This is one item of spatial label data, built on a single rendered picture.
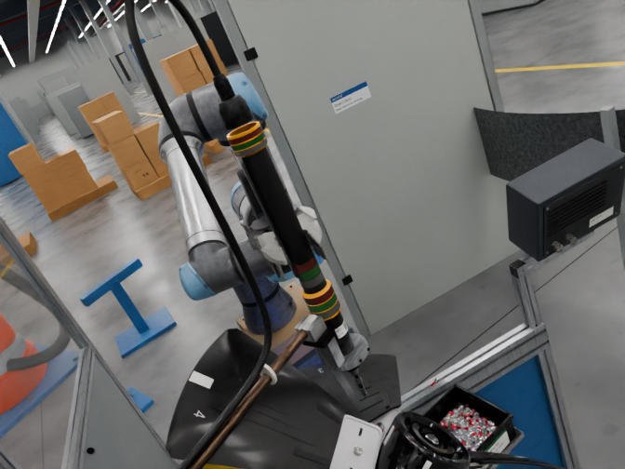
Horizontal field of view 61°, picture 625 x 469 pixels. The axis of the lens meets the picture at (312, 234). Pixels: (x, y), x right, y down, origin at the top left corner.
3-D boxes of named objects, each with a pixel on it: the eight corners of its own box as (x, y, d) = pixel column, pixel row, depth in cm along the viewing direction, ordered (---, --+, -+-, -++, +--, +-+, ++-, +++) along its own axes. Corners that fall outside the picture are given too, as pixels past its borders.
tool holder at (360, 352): (348, 386, 72) (322, 332, 68) (309, 378, 77) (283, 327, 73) (378, 341, 78) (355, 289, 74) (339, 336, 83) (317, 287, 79)
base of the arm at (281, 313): (237, 323, 151) (222, 297, 146) (276, 291, 157) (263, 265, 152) (265, 341, 139) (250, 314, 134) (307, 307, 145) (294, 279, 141)
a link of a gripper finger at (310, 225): (350, 262, 69) (317, 247, 77) (334, 224, 67) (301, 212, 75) (331, 275, 68) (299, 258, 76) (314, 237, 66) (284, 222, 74)
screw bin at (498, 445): (457, 505, 110) (447, 484, 107) (402, 462, 124) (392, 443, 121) (520, 435, 118) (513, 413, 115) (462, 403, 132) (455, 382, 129)
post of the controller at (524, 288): (532, 329, 137) (516, 268, 129) (525, 324, 140) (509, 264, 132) (541, 324, 138) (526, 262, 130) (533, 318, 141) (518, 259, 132)
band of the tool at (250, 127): (254, 156, 62) (244, 134, 60) (230, 161, 64) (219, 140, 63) (275, 140, 64) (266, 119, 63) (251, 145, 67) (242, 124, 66)
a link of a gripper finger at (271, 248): (302, 291, 68) (293, 261, 76) (285, 253, 65) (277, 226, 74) (280, 301, 68) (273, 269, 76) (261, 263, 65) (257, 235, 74)
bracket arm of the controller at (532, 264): (519, 278, 131) (516, 269, 129) (511, 274, 133) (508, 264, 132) (594, 234, 134) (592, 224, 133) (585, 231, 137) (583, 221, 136)
